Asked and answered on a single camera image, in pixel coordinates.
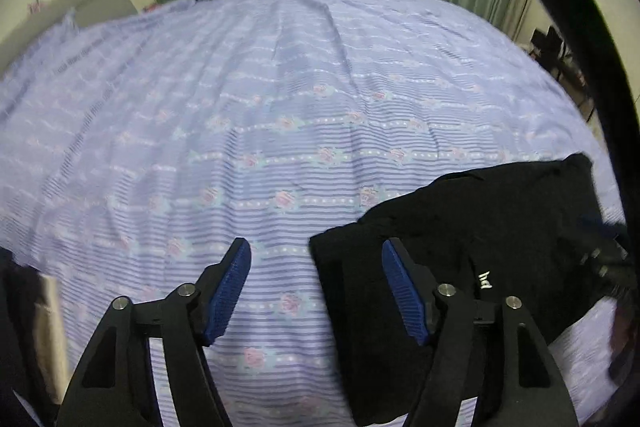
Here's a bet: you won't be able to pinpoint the folded black garment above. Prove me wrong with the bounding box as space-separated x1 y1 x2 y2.
1 248 58 426

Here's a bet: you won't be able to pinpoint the black folding chair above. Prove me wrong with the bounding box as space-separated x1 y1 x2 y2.
528 26 579 80

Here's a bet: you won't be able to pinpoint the black pants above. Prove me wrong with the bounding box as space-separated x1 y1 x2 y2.
309 154 606 426

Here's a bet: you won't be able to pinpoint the purple floral bed sheet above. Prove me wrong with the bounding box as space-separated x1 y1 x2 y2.
1 0 623 426

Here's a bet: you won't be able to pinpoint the folded white garment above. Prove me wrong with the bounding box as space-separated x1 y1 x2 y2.
34 274 70 405

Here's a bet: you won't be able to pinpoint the grey bed headboard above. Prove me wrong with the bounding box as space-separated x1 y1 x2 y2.
0 0 139 76

